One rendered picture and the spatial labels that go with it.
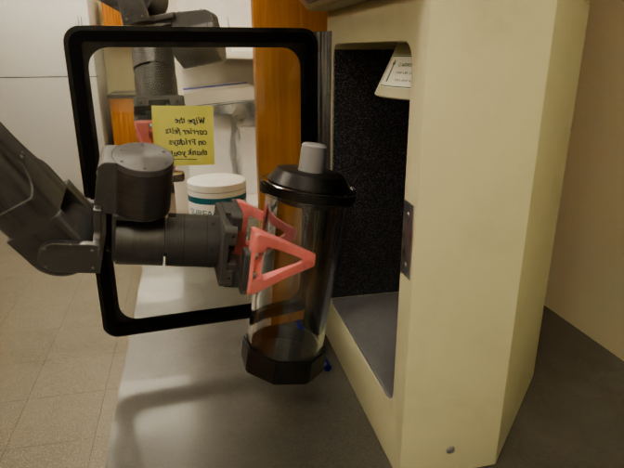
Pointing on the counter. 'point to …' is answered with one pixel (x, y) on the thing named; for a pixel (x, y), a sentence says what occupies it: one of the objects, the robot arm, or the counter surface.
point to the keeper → (407, 239)
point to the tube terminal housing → (469, 214)
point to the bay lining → (369, 173)
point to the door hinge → (325, 91)
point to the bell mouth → (396, 74)
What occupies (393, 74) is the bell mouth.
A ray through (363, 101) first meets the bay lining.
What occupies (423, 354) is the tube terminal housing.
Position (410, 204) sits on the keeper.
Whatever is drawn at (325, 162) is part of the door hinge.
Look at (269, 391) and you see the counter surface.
